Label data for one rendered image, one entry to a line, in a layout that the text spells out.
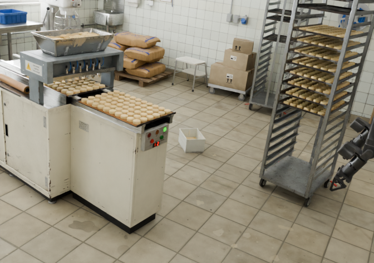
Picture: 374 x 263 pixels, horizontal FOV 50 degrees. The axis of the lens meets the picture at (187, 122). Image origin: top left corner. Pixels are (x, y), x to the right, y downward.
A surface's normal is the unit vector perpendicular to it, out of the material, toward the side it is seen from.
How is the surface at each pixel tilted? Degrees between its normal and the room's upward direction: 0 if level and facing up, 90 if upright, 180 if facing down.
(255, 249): 0
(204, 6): 90
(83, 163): 90
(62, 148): 90
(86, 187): 90
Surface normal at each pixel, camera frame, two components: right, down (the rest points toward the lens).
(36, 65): -0.61, 0.24
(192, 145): 0.28, 0.39
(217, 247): 0.11, -0.92
